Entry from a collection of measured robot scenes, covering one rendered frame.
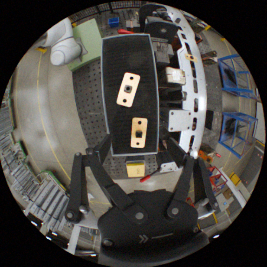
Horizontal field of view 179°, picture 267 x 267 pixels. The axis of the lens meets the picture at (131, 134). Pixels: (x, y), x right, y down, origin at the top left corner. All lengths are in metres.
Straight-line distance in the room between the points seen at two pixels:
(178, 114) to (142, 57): 0.21
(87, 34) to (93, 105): 0.63
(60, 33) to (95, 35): 0.29
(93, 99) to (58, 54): 0.46
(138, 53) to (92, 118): 0.64
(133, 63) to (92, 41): 0.60
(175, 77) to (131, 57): 0.18
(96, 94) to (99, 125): 0.27
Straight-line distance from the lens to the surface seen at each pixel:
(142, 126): 0.22
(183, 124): 0.33
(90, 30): 0.81
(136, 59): 0.25
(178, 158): 0.16
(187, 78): 0.49
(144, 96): 0.22
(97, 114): 0.74
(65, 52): 0.60
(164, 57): 0.35
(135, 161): 0.30
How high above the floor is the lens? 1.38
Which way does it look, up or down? 69 degrees down
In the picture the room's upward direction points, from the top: 178 degrees counter-clockwise
